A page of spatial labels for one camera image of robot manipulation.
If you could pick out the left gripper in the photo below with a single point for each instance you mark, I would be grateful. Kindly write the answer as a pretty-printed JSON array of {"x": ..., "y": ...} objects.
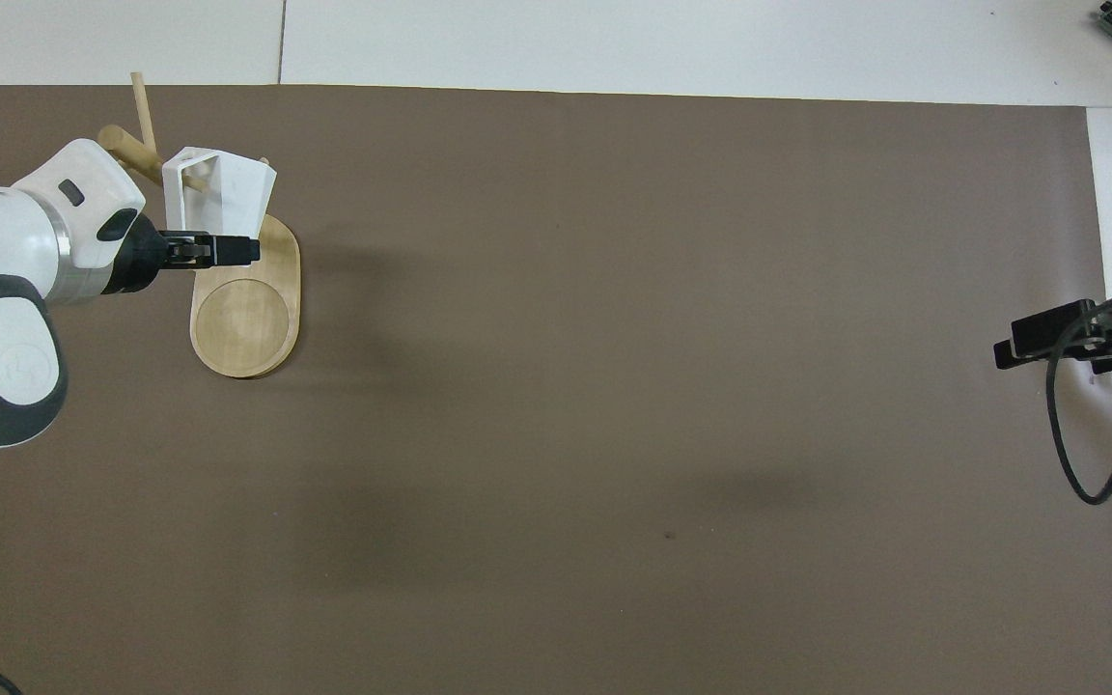
[{"x": 141, "y": 259}]

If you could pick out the white cup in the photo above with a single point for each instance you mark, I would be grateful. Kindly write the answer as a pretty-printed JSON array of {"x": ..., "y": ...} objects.
[{"x": 237, "y": 193}]

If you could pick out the wooden cup rack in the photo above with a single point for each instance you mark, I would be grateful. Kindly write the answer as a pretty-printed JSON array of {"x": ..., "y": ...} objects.
[{"x": 247, "y": 319}]

